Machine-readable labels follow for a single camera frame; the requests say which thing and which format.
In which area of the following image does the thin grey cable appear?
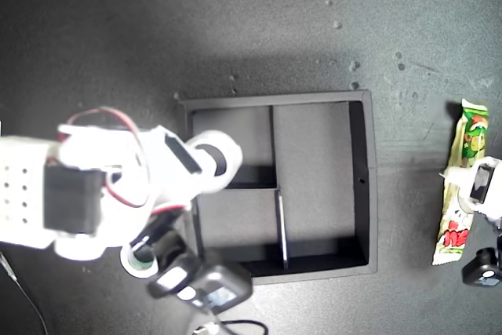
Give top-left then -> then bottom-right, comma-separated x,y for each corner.
0,251 -> 50,335

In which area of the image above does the black cable with white connector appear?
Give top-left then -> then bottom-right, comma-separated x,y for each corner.
187,308 -> 268,335

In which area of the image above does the black tray with wells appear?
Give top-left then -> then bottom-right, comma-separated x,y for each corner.
174,89 -> 379,286

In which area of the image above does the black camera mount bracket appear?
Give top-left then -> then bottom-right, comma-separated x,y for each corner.
493,228 -> 502,273
145,211 -> 190,273

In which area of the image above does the green printed snack bar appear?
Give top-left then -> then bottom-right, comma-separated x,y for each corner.
432,98 -> 490,266

